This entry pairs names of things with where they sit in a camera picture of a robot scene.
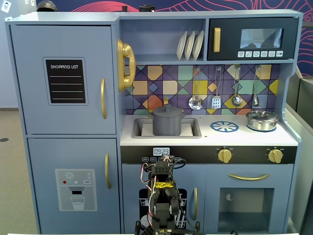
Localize gray round lid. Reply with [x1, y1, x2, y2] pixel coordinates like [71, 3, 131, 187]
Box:
[152, 103, 184, 118]

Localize stainless steel pot with lid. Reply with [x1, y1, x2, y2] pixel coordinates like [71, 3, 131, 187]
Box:
[245, 110, 280, 132]

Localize gray cooking pot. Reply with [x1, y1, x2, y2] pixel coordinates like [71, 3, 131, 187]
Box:
[148, 110, 186, 136]

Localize gold toy faucet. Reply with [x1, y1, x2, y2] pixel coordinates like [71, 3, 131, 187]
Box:
[147, 97, 185, 118]

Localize gray toy sink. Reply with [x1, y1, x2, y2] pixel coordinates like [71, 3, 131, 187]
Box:
[132, 117, 202, 139]

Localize digital clock display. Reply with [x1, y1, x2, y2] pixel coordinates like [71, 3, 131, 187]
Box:
[153, 147, 170, 157]

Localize metal skimmer spoon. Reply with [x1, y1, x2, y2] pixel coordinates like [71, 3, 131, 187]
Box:
[188, 66, 203, 111]

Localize metal slotted spatula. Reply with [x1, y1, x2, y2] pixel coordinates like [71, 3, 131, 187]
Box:
[211, 66, 223, 110]

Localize blue dishwasher door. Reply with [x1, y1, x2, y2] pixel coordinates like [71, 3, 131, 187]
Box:
[121, 164, 206, 234]

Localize gold toy telephone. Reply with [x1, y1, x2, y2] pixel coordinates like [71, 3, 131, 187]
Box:
[115, 39, 136, 93]

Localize white toy plate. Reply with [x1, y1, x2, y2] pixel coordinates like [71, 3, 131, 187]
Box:
[176, 30, 188, 61]
[184, 30, 196, 61]
[192, 30, 204, 60]

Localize gold stove knob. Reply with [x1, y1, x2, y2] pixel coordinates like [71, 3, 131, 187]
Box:
[267, 148, 284, 164]
[217, 148, 233, 164]

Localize blue toy kitchen unit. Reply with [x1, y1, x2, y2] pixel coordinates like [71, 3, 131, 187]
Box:
[4, 9, 304, 235]

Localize blue oven door with window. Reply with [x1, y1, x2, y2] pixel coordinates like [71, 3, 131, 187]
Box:
[205, 164, 294, 234]

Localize metal ladle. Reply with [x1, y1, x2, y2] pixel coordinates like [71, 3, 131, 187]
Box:
[231, 65, 243, 107]

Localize black shopping list chalkboard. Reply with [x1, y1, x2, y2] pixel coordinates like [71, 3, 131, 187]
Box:
[43, 57, 89, 106]

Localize small metal spoon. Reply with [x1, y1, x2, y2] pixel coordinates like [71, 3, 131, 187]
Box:
[251, 65, 262, 107]

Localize black toy microwave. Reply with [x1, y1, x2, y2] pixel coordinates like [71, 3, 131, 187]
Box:
[207, 17, 299, 61]

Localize blue freezer door with dispenser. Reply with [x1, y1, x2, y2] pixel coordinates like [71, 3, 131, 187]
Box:
[27, 137, 121, 235]

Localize blue fridge door with chalkboard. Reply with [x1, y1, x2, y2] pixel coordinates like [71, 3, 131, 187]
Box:
[10, 24, 117, 135]

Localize black helmet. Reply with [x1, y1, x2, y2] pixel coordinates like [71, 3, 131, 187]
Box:
[36, 0, 58, 12]

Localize white paper face drawing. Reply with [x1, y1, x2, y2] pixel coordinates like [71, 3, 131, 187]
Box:
[0, 0, 13, 13]

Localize gold fridge door handle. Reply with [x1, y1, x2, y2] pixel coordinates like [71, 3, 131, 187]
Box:
[100, 78, 108, 120]

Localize gold freezer door handle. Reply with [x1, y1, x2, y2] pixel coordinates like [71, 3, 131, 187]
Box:
[104, 153, 112, 189]

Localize gold dishwasher handle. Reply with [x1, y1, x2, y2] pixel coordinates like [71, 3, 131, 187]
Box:
[193, 187, 198, 221]

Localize gold microwave handle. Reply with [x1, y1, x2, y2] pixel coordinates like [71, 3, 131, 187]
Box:
[213, 27, 221, 53]

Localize gold oven handle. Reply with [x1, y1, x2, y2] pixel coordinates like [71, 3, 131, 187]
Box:
[227, 173, 270, 181]

